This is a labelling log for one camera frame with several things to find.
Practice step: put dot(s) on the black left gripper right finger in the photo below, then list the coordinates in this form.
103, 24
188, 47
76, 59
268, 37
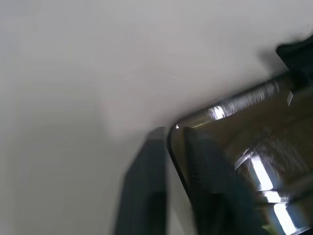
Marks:
210, 181

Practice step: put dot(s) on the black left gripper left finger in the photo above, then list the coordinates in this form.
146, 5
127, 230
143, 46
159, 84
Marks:
144, 181

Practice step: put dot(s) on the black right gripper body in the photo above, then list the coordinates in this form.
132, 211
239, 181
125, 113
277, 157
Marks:
297, 56

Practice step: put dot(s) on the shiny metal tray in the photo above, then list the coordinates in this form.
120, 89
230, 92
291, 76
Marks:
269, 137

